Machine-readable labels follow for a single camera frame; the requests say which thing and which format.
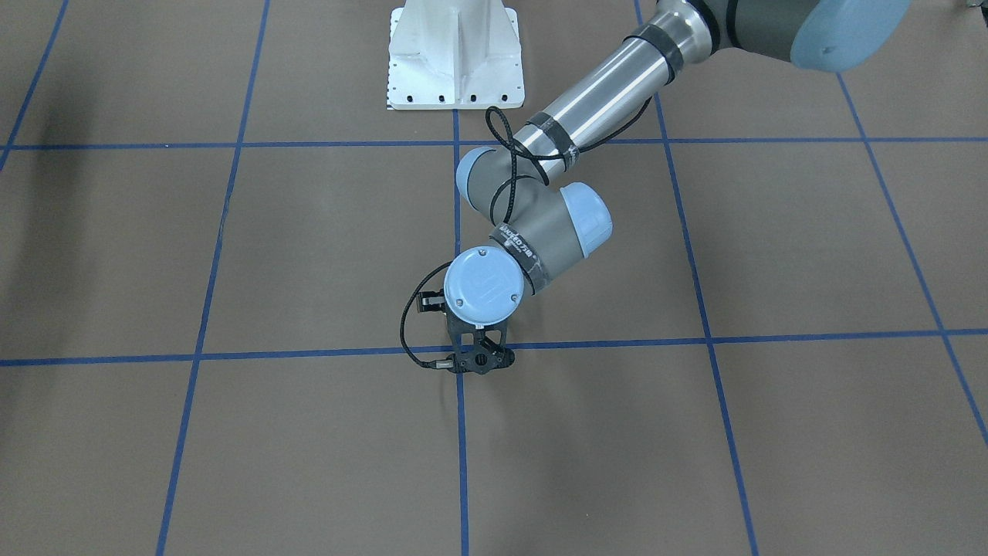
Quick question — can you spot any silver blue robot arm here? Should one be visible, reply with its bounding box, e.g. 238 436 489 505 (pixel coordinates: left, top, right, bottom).
409 1 910 330

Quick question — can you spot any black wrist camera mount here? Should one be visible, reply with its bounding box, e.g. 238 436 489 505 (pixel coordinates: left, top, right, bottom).
443 312 516 375

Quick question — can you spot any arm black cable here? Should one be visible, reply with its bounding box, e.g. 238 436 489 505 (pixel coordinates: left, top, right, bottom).
400 93 657 370

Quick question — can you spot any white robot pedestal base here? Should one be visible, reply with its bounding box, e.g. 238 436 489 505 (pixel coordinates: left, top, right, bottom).
386 1 526 110

